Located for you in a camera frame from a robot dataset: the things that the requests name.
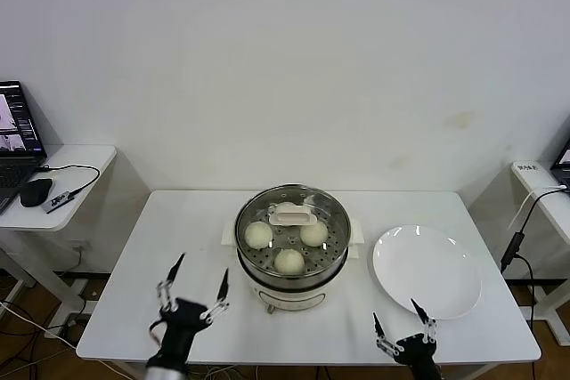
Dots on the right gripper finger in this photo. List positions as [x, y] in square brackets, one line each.
[380, 340]
[429, 329]

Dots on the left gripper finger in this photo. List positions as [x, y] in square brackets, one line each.
[222, 291]
[165, 293]

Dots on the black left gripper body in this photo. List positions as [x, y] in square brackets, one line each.
[180, 326]

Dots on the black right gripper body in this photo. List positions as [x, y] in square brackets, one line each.
[418, 353]

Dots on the white steamed baozi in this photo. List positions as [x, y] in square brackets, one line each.
[258, 236]
[289, 263]
[314, 235]

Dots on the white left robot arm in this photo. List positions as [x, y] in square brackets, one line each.
[165, 373]

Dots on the stainless steel steamer basket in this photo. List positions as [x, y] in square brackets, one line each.
[291, 281]

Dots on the white round plate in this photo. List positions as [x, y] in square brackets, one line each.
[423, 264]

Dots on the cream electric cooker base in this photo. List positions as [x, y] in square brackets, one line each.
[294, 297]

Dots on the white side table rounded corners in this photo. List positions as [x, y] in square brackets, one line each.
[89, 157]

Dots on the black computer mouse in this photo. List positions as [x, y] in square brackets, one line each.
[35, 192]

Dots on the white side table square corners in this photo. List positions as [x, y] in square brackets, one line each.
[541, 180]

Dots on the white box with black text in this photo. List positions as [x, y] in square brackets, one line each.
[527, 166]

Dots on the black laptop with lit screen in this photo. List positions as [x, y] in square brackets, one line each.
[13, 171]

